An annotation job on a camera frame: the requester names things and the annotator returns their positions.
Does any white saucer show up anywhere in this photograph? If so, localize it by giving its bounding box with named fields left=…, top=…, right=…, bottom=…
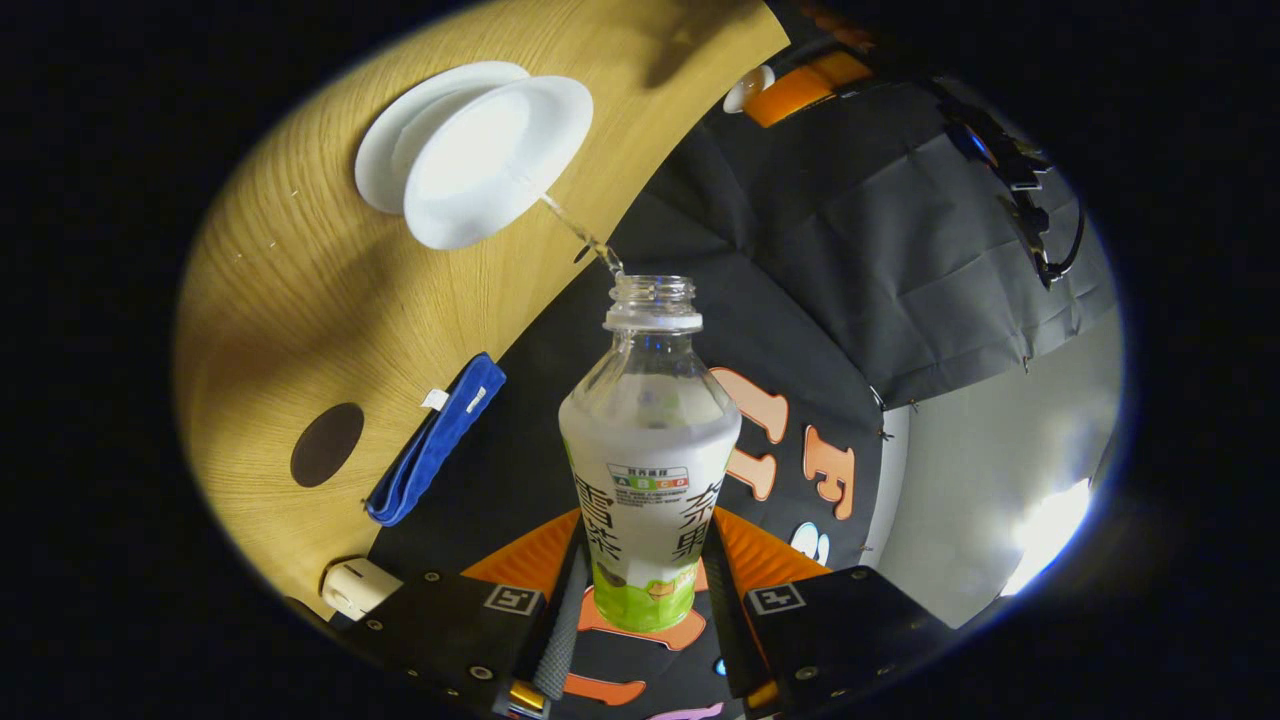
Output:
left=354, top=61, right=531, bottom=216

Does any white teacup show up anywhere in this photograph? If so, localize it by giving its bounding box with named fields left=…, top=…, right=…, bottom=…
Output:
left=403, top=75, right=595, bottom=251

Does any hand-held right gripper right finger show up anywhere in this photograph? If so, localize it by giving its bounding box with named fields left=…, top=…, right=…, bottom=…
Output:
left=700, top=505, right=956, bottom=716

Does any blue towel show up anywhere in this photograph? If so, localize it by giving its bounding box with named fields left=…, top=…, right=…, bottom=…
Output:
left=364, top=352, right=507, bottom=528

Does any dark round coaster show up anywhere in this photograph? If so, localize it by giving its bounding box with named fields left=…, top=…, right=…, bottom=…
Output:
left=290, top=402, right=366, bottom=489

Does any white teacup lid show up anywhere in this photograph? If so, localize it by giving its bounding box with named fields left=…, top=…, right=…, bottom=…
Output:
left=723, top=64, right=776, bottom=114

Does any white toaster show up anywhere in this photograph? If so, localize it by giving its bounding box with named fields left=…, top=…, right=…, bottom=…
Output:
left=320, top=557, right=405, bottom=623

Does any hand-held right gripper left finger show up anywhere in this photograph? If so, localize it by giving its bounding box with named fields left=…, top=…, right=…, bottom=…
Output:
left=340, top=507, right=591, bottom=719

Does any water bottle with white label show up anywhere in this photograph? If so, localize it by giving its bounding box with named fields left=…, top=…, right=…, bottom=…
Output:
left=558, top=275, right=743, bottom=634

